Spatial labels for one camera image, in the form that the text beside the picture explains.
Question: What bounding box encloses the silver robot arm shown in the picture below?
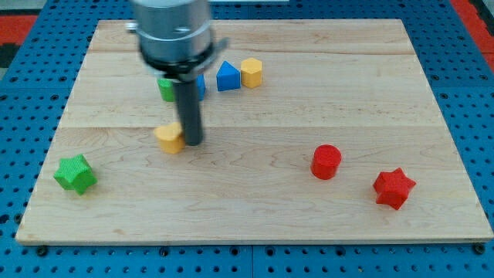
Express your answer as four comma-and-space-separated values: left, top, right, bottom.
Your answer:
130, 0, 229, 82

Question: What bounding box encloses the blue cube block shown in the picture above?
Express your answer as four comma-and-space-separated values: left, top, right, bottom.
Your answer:
196, 75, 206, 101

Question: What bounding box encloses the blue triangular block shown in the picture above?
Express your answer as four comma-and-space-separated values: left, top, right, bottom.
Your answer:
216, 61, 241, 91

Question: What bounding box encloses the light wooden board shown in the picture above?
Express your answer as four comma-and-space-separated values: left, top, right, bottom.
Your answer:
16, 19, 493, 246

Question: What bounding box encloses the yellow hexagon block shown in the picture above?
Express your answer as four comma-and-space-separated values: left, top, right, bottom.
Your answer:
241, 58, 262, 88

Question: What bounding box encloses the yellow heart block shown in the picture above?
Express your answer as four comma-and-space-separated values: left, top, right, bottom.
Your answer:
154, 122, 185, 154

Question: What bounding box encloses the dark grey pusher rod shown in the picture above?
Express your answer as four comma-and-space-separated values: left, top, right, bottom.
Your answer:
173, 80, 204, 146

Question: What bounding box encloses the red cylinder block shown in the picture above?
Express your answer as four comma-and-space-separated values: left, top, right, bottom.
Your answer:
310, 144, 342, 180

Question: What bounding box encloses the green cylinder block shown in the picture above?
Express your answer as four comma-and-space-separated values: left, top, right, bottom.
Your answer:
157, 78, 175, 102

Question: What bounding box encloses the red star block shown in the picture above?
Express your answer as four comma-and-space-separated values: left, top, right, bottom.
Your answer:
373, 168, 417, 210

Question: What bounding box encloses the green star block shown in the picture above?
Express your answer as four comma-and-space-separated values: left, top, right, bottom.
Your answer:
53, 154, 97, 195

